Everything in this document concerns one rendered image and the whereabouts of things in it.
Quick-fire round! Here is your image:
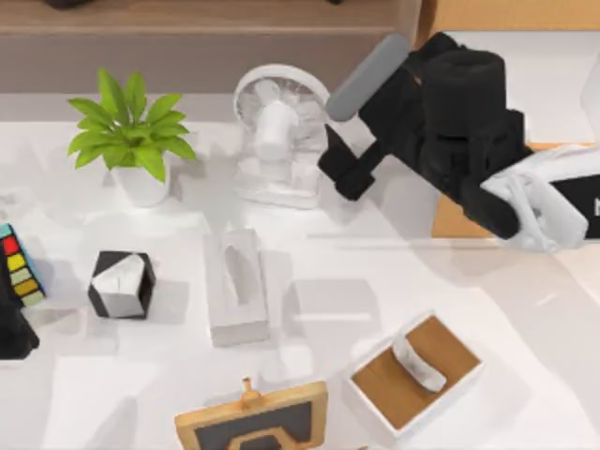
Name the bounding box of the wooden framed blackboard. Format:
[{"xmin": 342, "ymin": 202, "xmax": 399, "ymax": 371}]
[{"xmin": 173, "ymin": 377, "xmax": 329, "ymax": 450}]

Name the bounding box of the green plant in white pot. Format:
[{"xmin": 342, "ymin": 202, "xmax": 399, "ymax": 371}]
[{"xmin": 66, "ymin": 67, "xmax": 198, "ymax": 209}]

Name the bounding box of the white desk fan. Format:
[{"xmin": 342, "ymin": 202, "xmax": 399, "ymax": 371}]
[{"xmin": 232, "ymin": 64, "xmax": 332, "ymax": 210}]

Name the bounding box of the long white tissue box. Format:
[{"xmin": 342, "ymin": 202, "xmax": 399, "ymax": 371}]
[{"xmin": 202, "ymin": 227, "xmax": 272, "ymax": 349}]

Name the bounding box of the black and white tissue cube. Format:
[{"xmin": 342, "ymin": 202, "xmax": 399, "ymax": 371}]
[{"xmin": 87, "ymin": 250, "xmax": 158, "ymax": 322}]

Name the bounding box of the brown and white tissue box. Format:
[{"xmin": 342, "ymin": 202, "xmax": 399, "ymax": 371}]
[{"xmin": 345, "ymin": 312, "xmax": 485, "ymax": 439}]

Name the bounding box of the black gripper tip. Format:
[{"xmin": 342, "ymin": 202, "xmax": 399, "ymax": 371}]
[{"xmin": 0, "ymin": 252, "xmax": 41, "ymax": 362}]

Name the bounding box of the multicoloured cube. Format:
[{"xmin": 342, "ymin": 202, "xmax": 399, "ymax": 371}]
[{"xmin": 0, "ymin": 223, "xmax": 47, "ymax": 309}]

